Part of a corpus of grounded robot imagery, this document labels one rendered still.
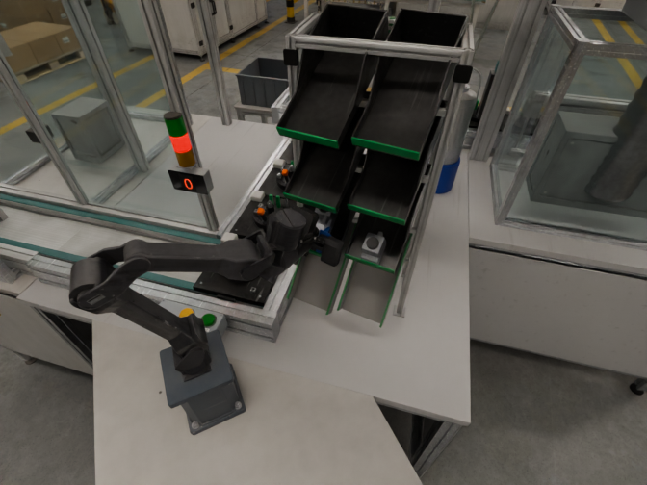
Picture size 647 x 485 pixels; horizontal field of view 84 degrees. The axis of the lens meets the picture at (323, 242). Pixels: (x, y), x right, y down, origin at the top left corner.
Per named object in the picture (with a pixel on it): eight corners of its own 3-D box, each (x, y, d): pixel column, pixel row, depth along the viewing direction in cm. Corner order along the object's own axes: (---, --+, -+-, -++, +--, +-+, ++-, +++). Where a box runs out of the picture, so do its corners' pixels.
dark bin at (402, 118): (418, 162, 65) (421, 136, 58) (351, 145, 69) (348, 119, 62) (462, 49, 73) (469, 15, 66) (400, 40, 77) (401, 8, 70)
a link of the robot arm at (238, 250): (76, 310, 55) (80, 259, 50) (78, 272, 60) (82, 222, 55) (252, 302, 71) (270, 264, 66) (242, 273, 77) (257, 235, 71)
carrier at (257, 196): (291, 249, 127) (289, 222, 118) (229, 236, 131) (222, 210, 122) (311, 207, 143) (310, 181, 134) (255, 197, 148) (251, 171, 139)
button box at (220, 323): (218, 344, 106) (213, 333, 102) (156, 327, 110) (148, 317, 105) (228, 324, 111) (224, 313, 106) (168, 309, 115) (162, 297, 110)
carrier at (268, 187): (311, 206, 143) (311, 181, 134) (256, 196, 148) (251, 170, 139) (327, 173, 160) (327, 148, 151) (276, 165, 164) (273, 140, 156)
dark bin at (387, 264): (394, 274, 88) (394, 265, 81) (345, 257, 92) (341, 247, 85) (428, 180, 96) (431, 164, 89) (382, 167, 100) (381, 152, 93)
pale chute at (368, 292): (383, 324, 101) (380, 327, 96) (340, 308, 105) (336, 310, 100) (415, 230, 99) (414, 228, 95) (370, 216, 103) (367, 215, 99)
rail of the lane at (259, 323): (274, 343, 111) (271, 323, 103) (40, 282, 127) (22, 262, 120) (281, 328, 114) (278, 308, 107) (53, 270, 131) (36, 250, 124)
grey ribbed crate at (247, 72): (314, 114, 274) (314, 83, 258) (240, 104, 286) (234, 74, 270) (328, 91, 303) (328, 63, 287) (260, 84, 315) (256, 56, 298)
